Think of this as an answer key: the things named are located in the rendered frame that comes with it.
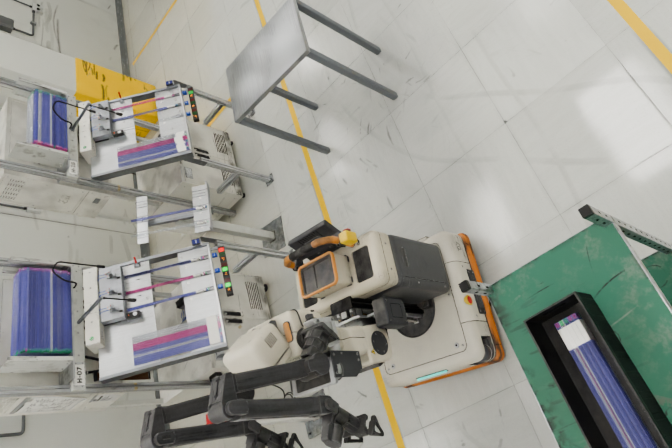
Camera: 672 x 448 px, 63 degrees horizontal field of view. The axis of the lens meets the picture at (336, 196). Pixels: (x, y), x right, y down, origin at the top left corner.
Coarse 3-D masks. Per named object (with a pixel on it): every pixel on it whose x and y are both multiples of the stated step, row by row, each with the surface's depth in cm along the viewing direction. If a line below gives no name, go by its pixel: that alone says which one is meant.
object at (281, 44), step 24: (288, 0) 324; (288, 24) 319; (336, 24) 346; (264, 48) 332; (288, 48) 314; (240, 72) 346; (264, 72) 327; (288, 72) 313; (240, 96) 341; (264, 96) 325; (288, 96) 392; (240, 120) 339; (312, 144) 380
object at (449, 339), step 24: (432, 240) 279; (456, 240) 278; (456, 264) 269; (456, 288) 263; (432, 312) 271; (456, 312) 260; (480, 312) 263; (408, 336) 277; (432, 336) 267; (456, 336) 258; (480, 336) 254; (408, 360) 274; (432, 360) 264; (456, 360) 256; (480, 360) 251; (408, 384) 283
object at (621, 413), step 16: (576, 320) 151; (576, 336) 150; (592, 336) 150; (576, 352) 150; (592, 352) 147; (592, 368) 146; (608, 368) 143; (592, 384) 145; (608, 384) 142; (608, 400) 142; (624, 400) 139; (608, 416) 141; (624, 416) 138; (640, 416) 138; (624, 432) 138; (640, 432) 135
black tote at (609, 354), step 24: (552, 312) 155; (576, 312) 155; (600, 312) 150; (552, 336) 158; (600, 336) 140; (552, 360) 151; (624, 360) 140; (576, 384) 151; (624, 384) 143; (576, 408) 143; (600, 408) 146; (648, 408) 131; (600, 432) 144
